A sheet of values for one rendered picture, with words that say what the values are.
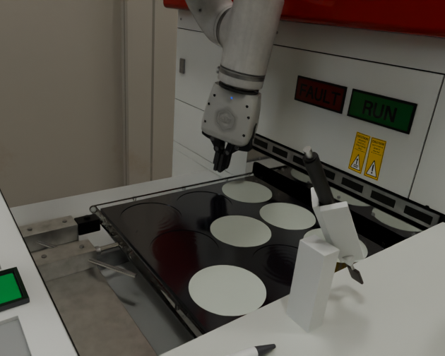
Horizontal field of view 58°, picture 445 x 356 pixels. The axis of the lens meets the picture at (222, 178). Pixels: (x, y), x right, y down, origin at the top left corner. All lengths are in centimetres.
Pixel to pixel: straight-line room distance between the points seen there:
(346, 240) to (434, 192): 33
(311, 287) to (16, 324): 27
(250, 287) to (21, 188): 210
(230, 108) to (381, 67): 26
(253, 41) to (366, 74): 20
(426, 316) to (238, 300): 21
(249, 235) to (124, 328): 25
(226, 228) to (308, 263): 31
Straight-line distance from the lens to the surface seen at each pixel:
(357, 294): 46
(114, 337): 50
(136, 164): 255
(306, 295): 38
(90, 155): 254
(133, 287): 66
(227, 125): 75
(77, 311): 54
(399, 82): 69
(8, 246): 53
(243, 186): 82
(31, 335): 40
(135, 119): 246
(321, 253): 35
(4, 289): 45
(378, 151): 72
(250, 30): 70
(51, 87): 239
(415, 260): 56
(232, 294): 53
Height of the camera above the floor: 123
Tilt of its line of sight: 23 degrees down
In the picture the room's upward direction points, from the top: 5 degrees clockwise
